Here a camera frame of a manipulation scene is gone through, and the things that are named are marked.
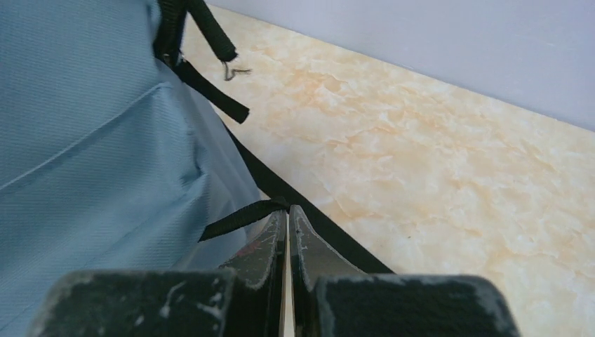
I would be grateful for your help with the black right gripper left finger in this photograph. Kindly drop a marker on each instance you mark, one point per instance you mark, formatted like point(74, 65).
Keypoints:
point(242, 297)

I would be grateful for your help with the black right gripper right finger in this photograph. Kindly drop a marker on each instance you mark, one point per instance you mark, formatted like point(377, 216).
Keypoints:
point(332, 297)

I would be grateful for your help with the blue student backpack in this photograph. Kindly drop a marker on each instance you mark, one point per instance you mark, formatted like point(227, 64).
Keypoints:
point(108, 160)

